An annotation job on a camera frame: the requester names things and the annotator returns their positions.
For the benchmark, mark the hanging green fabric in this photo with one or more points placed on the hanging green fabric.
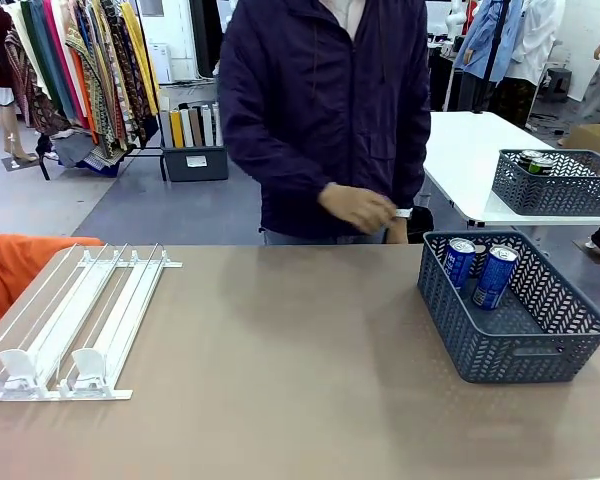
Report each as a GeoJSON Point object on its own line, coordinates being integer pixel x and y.
{"type": "Point", "coordinates": [45, 55]}

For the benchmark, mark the hanging yellow fabric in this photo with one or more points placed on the hanging yellow fabric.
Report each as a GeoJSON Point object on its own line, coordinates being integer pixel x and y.
{"type": "Point", "coordinates": [140, 55]}

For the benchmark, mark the hanging patterned fabrics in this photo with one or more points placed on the hanging patterned fabrics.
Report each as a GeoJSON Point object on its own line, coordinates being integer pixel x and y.
{"type": "Point", "coordinates": [105, 75]}

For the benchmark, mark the person left hand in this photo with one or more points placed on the person left hand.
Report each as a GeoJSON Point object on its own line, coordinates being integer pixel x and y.
{"type": "Point", "coordinates": [397, 232]}

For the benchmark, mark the white air purifier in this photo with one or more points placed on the white air purifier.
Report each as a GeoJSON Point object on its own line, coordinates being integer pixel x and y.
{"type": "Point", "coordinates": [160, 62]}

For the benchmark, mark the person torso navy jacket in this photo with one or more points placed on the person torso navy jacket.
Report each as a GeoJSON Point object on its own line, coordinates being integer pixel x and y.
{"type": "Point", "coordinates": [325, 100]}

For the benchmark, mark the grey plastic woven basket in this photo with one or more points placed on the grey plastic woven basket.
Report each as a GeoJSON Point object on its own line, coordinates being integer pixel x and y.
{"type": "Point", "coordinates": [555, 190]}
{"type": "Point", "coordinates": [500, 345]}

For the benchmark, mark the hanging orange fabric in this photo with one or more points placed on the hanging orange fabric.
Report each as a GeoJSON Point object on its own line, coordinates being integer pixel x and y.
{"type": "Point", "coordinates": [85, 100]}

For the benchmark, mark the yellow board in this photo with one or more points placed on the yellow board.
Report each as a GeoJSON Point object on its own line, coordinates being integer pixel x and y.
{"type": "Point", "coordinates": [177, 130]}

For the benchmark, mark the person left forearm navy sleeve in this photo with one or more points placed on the person left forearm navy sleeve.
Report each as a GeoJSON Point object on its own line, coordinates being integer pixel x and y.
{"type": "Point", "coordinates": [412, 190]}

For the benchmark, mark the white dispenser pusher paddle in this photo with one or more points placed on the white dispenser pusher paddle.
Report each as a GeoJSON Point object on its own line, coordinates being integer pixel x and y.
{"type": "Point", "coordinates": [90, 365]}
{"type": "Point", "coordinates": [17, 367]}

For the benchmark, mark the hanging light blue shirt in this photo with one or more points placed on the hanging light blue shirt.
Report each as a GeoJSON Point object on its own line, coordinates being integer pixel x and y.
{"type": "Point", "coordinates": [485, 45]}

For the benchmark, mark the brown cardboard box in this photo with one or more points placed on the brown cardboard box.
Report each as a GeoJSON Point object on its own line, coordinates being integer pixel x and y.
{"type": "Point", "coordinates": [595, 137]}

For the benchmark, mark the hanging white shirt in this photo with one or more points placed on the hanging white shirt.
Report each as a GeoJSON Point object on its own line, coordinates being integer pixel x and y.
{"type": "Point", "coordinates": [535, 40]}

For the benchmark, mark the person right forearm navy sleeve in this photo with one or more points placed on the person right forearm navy sleeve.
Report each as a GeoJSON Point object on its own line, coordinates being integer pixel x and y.
{"type": "Point", "coordinates": [290, 175]}

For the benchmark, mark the black garment stand pole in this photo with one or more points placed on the black garment stand pole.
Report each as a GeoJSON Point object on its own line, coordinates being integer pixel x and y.
{"type": "Point", "coordinates": [495, 40]}

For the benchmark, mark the white mannequin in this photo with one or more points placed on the white mannequin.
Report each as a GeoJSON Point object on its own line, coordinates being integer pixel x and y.
{"type": "Point", "coordinates": [457, 20]}

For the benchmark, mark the orange cloth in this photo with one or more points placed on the orange cloth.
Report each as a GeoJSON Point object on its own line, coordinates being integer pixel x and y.
{"type": "Point", "coordinates": [10, 265]}

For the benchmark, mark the person right hand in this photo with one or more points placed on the person right hand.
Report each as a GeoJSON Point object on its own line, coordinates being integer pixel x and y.
{"type": "Point", "coordinates": [355, 205]}

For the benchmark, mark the white can dispenser rack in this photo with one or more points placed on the white can dispenser rack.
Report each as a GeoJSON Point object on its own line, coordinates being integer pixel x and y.
{"type": "Point", "coordinates": [95, 310]}

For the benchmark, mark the pile of cloths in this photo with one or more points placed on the pile of cloths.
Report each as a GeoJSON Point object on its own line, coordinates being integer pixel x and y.
{"type": "Point", "coordinates": [85, 152]}

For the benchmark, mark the white side table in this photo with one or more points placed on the white side table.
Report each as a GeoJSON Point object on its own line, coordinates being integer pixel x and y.
{"type": "Point", "coordinates": [460, 150]}

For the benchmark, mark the brown board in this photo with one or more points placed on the brown board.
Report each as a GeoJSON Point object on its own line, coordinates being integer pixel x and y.
{"type": "Point", "coordinates": [196, 127]}

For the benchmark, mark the black soda can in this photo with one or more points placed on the black soda can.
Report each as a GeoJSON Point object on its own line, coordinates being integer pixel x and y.
{"type": "Point", "coordinates": [527, 157]}
{"type": "Point", "coordinates": [541, 166]}

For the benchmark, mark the black clothes rack frame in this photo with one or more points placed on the black clothes rack frame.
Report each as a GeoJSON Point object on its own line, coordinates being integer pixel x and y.
{"type": "Point", "coordinates": [152, 100]}

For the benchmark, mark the blue Pocari Sweat can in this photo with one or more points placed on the blue Pocari Sweat can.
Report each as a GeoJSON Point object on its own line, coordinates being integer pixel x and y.
{"type": "Point", "coordinates": [495, 280]}
{"type": "Point", "coordinates": [460, 265]}

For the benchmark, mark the person blue jeans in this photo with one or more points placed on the person blue jeans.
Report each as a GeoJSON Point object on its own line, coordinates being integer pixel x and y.
{"type": "Point", "coordinates": [305, 239]}

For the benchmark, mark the black stool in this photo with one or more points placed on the black stool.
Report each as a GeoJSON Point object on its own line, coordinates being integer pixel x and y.
{"type": "Point", "coordinates": [555, 85]}

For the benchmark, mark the grey storage bin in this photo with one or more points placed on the grey storage bin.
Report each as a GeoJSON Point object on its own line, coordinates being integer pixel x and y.
{"type": "Point", "coordinates": [195, 162]}

